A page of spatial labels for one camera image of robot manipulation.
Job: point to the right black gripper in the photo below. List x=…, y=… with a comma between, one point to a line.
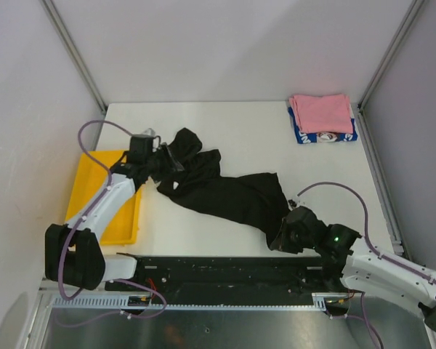
x=282, y=243

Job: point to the black printed t-shirt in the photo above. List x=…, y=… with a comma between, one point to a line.
x=256, y=200

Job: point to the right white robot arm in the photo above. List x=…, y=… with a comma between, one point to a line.
x=351, y=262

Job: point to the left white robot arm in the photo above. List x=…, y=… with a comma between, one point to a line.
x=73, y=256

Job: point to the yellow plastic bin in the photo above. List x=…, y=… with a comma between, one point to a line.
x=104, y=201

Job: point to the folded blue printed t-shirt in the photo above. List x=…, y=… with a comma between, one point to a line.
x=303, y=138

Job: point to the folded pink t-shirt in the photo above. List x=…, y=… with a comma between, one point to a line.
x=329, y=113

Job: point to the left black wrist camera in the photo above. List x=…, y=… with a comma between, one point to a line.
x=141, y=148

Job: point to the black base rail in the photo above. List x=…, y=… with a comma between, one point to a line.
x=242, y=280

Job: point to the grey slotted cable duct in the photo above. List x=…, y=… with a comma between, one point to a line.
x=135, y=302

